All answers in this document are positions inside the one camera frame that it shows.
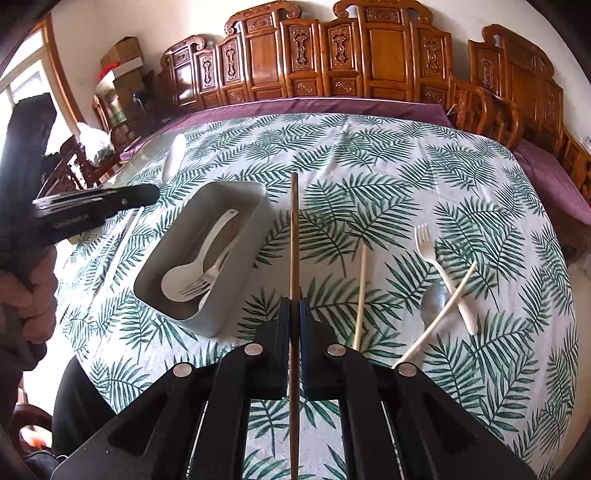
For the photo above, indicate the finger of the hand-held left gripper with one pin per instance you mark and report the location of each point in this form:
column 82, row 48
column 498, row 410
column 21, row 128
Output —
column 134, row 196

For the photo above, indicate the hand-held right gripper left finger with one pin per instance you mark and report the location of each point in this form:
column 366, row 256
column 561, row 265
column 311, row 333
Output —
column 281, row 350

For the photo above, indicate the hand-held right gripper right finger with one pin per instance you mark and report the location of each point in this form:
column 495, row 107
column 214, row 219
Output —
column 307, row 350

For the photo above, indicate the pile of wooden cutlery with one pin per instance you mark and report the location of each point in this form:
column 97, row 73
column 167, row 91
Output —
column 361, row 295

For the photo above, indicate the white plastic spoon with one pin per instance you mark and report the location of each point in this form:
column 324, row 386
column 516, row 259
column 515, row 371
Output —
column 182, row 281

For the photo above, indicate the grey metal rectangular container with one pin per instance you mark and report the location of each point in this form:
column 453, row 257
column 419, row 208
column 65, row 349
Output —
column 240, row 217

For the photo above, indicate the brown wooden chopstick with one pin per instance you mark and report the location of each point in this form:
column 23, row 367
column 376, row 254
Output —
column 294, row 230

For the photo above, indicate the light wooden chopstick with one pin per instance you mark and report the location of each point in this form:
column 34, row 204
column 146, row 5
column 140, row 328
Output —
column 443, row 309

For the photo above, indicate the white plastic fork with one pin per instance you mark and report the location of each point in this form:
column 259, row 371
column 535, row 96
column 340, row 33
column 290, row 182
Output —
column 438, row 265

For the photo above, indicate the person's left forearm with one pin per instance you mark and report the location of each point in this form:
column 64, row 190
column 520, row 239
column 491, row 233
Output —
column 14, row 357

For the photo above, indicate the person's left hand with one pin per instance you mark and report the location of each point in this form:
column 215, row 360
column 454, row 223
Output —
column 37, row 304

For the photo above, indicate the dark wooden chair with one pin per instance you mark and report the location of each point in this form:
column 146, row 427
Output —
column 74, row 166

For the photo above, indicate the white plastic bag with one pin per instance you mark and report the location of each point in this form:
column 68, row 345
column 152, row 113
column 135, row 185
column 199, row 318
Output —
column 94, row 143

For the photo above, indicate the brown wooden chair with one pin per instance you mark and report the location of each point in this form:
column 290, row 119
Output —
column 99, row 110

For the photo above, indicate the white box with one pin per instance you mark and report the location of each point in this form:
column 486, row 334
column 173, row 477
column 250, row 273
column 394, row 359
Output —
column 127, row 69

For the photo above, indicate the red cloth item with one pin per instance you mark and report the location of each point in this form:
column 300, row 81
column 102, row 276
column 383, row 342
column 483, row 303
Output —
column 108, row 71

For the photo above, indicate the brown cardboard box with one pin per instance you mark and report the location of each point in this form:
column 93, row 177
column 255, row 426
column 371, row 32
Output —
column 122, row 50

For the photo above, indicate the green leaf print tablecloth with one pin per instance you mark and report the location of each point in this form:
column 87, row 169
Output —
column 369, row 184

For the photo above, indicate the long purple sofa cushion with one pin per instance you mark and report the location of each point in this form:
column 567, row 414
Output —
column 323, row 107

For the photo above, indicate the carved wooden long sofa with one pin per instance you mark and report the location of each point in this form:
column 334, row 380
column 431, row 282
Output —
column 383, row 50

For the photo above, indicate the purple armchair cushion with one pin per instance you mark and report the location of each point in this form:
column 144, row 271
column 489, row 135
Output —
column 554, row 175

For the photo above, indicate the carved wooden armchair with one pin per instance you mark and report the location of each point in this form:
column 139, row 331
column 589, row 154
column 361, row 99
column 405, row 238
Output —
column 531, row 87

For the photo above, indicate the wooden window frame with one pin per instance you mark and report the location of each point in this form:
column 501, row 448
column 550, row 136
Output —
column 60, row 60

